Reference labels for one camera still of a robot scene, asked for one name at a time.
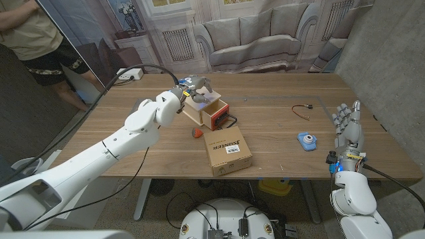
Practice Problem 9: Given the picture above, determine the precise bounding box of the grey table leg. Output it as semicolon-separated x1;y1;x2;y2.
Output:
300;179;322;225

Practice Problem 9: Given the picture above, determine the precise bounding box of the wooden box with slot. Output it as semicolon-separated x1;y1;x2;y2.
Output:
181;86;222;127

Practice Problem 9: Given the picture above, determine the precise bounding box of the brown cardboard package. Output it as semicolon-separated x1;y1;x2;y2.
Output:
203;130;253;177

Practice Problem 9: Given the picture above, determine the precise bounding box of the thin black left wrist cable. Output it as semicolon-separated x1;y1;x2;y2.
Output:
23;147;150;231

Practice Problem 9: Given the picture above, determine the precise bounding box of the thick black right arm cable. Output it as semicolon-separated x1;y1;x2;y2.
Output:
363;164;425;204

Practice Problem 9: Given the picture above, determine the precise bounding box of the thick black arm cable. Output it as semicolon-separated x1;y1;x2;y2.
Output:
363;164;425;204
0;64;181;187

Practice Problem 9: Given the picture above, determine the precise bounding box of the black floor cable loop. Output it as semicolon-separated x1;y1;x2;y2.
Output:
165;191;220;230

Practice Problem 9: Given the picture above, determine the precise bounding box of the person in jeans dark shoe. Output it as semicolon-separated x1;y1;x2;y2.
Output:
0;154;21;183

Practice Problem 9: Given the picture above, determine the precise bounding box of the white robot torso edge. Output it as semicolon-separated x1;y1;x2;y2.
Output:
0;230;135;239

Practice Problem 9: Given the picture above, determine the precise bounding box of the black power strip cable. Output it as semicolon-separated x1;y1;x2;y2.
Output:
112;76;135;87

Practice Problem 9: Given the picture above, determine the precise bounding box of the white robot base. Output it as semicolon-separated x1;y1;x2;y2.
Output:
179;198;276;239

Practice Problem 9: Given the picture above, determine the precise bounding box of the yellow object under table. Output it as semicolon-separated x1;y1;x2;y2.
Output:
258;179;293;197

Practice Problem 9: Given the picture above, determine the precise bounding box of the black module on base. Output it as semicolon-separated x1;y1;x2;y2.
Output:
238;217;249;237

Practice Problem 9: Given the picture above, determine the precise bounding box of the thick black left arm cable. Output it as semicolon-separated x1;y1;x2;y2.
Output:
0;64;181;187

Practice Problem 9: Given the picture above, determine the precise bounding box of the grey box on floor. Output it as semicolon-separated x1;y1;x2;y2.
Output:
284;224;299;239

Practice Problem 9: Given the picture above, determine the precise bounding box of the printed living room backdrop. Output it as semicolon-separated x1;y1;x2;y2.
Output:
36;0;376;91

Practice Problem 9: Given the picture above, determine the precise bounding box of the wooden drawer red front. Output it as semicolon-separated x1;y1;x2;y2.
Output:
201;99;238;131

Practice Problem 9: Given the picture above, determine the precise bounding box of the person in beige shirt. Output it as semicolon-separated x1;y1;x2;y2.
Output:
0;0;108;112

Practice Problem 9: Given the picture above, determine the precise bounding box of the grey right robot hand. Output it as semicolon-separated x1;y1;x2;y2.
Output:
331;100;365;153

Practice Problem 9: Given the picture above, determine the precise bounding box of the white power strip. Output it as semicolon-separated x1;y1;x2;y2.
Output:
116;68;144;81

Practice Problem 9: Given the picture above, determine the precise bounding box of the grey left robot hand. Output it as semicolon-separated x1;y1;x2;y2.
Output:
177;74;213;104

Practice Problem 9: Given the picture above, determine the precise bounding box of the red wire black connector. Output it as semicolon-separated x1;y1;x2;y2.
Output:
291;104;314;121

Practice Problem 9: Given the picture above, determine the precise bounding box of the blue toy camera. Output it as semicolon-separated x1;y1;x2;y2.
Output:
297;131;318;152

